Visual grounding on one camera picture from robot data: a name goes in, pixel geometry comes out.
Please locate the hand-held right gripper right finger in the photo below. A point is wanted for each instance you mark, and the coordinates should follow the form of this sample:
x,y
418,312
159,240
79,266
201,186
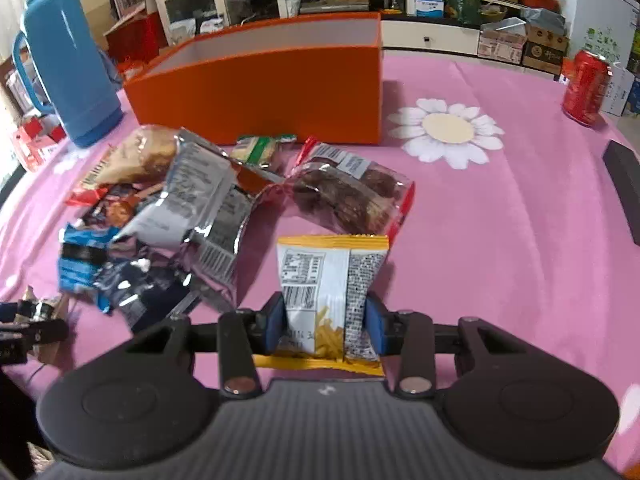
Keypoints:
x,y
375,325

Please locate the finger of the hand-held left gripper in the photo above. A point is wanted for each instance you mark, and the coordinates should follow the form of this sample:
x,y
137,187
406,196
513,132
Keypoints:
x,y
35,335
30,311

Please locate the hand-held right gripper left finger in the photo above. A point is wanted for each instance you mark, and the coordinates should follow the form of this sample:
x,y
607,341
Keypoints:
x,y
274,322

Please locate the yellow white fries packet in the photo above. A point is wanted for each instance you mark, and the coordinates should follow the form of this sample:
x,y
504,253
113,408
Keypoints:
x,y
315,280

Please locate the red clear cookie packet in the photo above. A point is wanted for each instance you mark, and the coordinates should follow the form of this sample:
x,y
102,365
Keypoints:
x,y
345,195

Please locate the silver foil snack bag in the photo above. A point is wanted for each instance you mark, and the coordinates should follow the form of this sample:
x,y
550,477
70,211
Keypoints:
x,y
200,195

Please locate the green biscuit packet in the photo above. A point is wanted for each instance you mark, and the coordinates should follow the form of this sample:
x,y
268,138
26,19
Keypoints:
x,y
257,149

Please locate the clear pastry bag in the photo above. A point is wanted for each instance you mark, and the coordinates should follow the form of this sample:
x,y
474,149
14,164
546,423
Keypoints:
x,y
135,157

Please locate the orange cardboard box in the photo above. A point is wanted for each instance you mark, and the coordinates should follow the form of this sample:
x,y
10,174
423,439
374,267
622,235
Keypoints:
x,y
260,95

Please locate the pink floral tablecloth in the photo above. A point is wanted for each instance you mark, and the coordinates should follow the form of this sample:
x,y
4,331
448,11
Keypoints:
x,y
500,260

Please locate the red cardboard box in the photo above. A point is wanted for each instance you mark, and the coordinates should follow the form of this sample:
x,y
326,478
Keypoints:
x,y
35,145

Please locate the blue thermos jug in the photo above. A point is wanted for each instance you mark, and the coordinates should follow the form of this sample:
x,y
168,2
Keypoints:
x,y
70,60

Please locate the black rectangular case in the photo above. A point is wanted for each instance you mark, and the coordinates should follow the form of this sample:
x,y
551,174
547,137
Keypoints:
x,y
625,185

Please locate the red cabinet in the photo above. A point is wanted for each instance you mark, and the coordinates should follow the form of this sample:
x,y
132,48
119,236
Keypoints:
x,y
132,40

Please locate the glass and white TV stand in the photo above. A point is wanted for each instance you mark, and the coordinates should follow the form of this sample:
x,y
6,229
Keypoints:
x,y
430,35

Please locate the white printed carton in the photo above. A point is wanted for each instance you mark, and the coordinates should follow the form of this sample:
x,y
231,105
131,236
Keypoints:
x,y
500,46

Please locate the red soda can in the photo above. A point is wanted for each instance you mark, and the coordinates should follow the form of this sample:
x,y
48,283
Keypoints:
x,y
585,87

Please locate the brown printed carton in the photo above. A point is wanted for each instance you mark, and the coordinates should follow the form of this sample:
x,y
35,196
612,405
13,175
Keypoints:
x,y
545,52

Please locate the blue white tissue box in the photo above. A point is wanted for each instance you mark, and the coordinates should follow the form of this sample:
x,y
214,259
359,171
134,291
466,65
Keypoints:
x,y
430,6

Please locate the white glass-door cabinet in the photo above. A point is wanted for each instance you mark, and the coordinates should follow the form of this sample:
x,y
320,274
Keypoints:
x,y
162,10

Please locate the plain white carton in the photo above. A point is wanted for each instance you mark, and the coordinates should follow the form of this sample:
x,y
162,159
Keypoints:
x,y
617,90

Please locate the white chest freezer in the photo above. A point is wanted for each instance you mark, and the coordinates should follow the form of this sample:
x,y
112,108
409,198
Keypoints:
x,y
595,5

